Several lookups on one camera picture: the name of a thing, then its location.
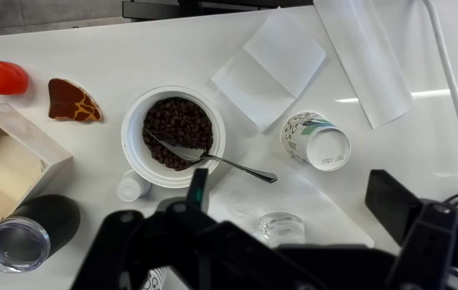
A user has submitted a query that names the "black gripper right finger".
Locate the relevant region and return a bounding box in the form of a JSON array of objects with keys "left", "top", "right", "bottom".
[{"left": 364, "top": 169, "right": 458, "bottom": 290}]

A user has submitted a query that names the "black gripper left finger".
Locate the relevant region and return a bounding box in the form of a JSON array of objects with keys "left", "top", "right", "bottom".
[{"left": 70, "top": 169, "right": 315, "bottom": 290}]

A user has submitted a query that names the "patterned paper cup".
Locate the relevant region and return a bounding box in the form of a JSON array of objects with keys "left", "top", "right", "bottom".
[{"left": 278, "top": 111, "right": 351, "bottom": 172}]

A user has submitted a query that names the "small white bottle cap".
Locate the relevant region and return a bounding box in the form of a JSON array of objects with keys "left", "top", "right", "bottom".
[{"left": 115, "top": 170, "right": 151, "bottom": 202}]

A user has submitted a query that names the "metal spoon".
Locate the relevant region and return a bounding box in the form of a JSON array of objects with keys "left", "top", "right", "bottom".
[{"left": 148, "top": 132, "right": 277, "bottom": 183}]

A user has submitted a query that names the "white bowl of coffee beans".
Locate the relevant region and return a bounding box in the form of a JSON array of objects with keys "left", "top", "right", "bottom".
[{"left": 120, "top": 86, "right": 227, "bottom": 188}]

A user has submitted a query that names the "black tumbler with clear lid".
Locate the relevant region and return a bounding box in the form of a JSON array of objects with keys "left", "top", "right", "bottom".
[{"left": 0, "top": 194, "right": 80, "bottom": 273}]

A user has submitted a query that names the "brown giraffe-pattern piece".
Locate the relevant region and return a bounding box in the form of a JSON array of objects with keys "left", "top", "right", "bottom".
[{"left": 48, "top": 78, "right": 101, "bottom": 122}]

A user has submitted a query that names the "light wooden box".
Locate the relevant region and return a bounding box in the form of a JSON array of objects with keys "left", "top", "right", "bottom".
[{"left": 0, "top": 103, "right": 72, "bottom": 219}]

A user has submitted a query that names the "folded white paper napkin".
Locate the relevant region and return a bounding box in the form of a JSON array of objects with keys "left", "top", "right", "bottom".
[{"left": 210, "top": 14, "right": 325, "bottom": 132}]

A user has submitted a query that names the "white paper sheet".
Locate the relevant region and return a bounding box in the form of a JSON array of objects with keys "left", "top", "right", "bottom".
[{"left": 312, "top": 0, "right": 412, "bottom": 128}]

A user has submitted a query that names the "red plastic object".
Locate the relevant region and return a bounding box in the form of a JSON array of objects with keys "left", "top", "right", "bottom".
[{"left": 0, "top": 61, "right": 28, "bottom": 95}]

